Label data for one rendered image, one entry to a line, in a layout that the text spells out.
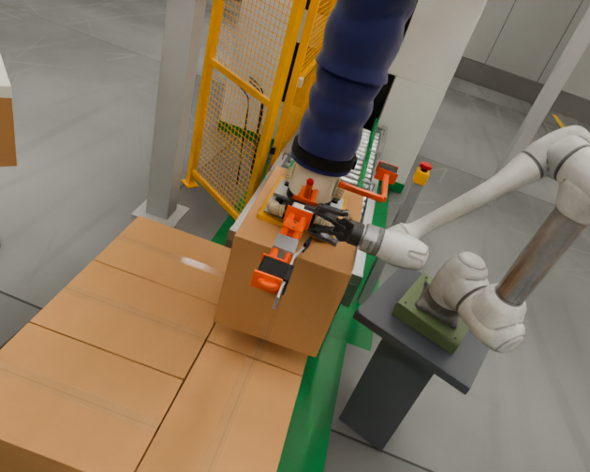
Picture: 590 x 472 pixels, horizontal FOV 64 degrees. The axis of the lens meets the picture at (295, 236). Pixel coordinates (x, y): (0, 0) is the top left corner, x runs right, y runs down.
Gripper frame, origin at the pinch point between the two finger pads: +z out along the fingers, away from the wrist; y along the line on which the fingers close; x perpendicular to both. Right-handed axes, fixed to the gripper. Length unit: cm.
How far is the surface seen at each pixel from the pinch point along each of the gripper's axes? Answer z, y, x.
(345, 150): -6.2, -17.6, 18.1
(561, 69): -159, -23, 344
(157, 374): 29, 66, -26
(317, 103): 7.1, -28.9, 19.0
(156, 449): 17, 66, -50
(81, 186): 161, 120, 133
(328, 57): 7.9, -43.1, 18.9
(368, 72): -5.0, -43.1, 17.6
